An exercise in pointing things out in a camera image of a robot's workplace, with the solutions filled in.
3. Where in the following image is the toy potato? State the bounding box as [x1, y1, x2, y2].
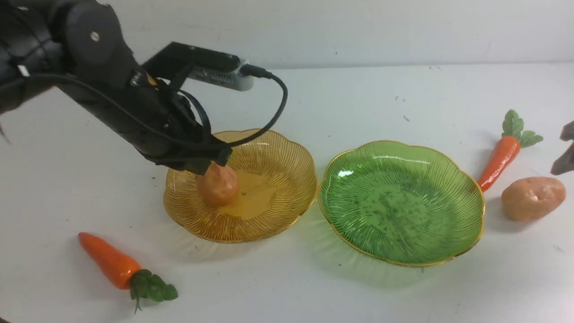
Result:
[501, 176, 566, 222]
[195, 162, 239, 207]

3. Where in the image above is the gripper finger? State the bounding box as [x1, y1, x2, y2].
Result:
[560, 121, 574, 141]
[551, 143, 574, 176]

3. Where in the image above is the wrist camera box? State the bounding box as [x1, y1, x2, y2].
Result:
[142, 42, 254, 92]

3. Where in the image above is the toy carrot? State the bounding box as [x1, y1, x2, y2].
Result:
[478, 109, 544, 192]
[78, 232, 179, 313]

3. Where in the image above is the black camera cable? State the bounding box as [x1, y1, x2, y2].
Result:
[0, 64, 288, 151]

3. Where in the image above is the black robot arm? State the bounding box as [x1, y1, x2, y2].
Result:
[1, 0, 288, 175]

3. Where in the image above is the green ribbed plastic plate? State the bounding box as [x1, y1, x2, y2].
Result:
[317, 140, 486, 267]

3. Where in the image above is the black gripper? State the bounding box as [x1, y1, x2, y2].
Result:
[59, 67, 232, 175]

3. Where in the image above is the amber ribbed plastic plate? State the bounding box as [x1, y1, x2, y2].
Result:
[163, 130, 318, 244]

